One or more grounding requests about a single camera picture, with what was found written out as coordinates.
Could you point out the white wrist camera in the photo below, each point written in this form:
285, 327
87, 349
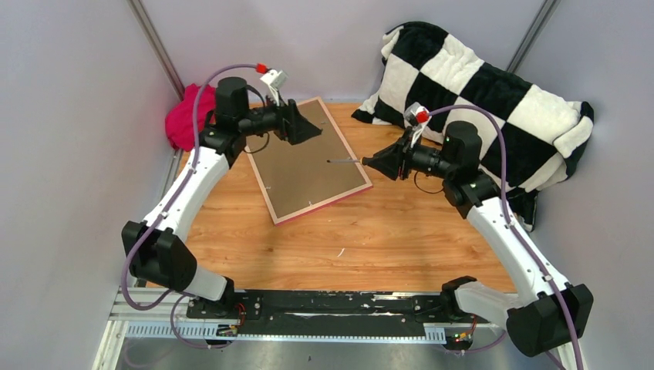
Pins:
274, 79
417, 116

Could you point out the right aluminium corner post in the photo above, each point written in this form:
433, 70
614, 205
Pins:
538, 23

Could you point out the yellow black screwdriver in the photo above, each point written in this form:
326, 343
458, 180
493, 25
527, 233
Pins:
345, 161

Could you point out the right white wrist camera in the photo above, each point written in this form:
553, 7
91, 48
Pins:
417, 116

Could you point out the left aluminium corner post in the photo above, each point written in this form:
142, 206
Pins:
149, 30

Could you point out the aluminium corner post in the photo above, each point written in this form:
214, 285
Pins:
538, 23
149, 30

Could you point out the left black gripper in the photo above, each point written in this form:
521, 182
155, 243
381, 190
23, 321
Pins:
291, 126

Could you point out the black white checkered pillow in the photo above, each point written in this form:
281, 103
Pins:
531, 139

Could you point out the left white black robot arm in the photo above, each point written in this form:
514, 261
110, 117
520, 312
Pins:
155, 248

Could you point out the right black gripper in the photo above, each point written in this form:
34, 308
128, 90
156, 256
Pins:
395, 157

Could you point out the pink picture frame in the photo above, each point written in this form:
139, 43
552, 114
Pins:
297, 180

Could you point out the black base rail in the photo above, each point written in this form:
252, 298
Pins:
340, 316

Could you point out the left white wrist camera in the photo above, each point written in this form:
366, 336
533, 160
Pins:
274, 79

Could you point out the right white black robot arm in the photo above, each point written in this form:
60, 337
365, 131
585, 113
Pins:
547, 311

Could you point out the magenta cloth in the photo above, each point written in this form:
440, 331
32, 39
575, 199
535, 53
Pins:
178, 122

